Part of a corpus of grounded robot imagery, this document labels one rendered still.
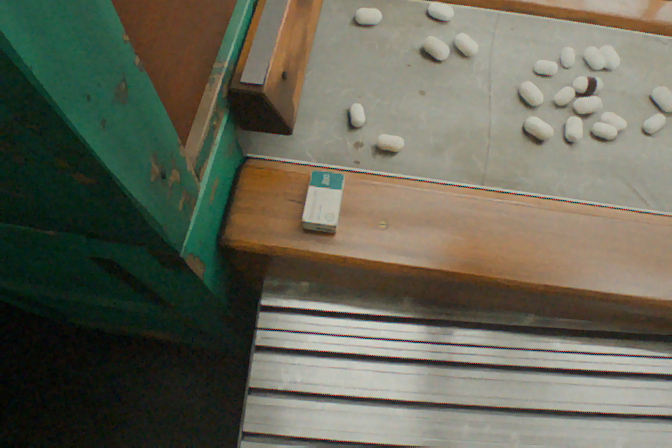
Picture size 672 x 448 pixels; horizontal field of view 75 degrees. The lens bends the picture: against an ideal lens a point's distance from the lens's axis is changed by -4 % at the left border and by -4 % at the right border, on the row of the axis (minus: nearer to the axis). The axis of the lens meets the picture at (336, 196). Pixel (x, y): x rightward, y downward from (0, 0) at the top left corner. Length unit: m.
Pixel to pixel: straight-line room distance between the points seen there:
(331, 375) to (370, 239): 0.16
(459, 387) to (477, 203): 0.20
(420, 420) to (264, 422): 0.17
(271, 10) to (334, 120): 0.15
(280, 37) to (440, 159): 0.23
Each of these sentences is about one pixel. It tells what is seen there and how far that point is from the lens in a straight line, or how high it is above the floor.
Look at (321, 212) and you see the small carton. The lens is 0.46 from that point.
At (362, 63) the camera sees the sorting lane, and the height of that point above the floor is 0.74.
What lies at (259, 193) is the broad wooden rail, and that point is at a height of 0.76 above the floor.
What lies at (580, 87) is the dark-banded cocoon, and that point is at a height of 0.75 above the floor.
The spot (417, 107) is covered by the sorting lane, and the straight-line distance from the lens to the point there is 0.59.
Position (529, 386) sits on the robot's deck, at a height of 0.67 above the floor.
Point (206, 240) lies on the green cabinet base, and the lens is 0.46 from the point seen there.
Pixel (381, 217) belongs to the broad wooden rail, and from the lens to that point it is 0.48.
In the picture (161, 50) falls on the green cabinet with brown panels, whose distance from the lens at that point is 0.35.
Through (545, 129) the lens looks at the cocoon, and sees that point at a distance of 0.60.
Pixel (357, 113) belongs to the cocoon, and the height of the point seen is 0.76.
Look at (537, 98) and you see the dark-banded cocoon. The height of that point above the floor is 0.76.
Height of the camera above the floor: 1.20
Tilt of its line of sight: 64 degrees down
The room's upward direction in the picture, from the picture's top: 3 degrees clockwise
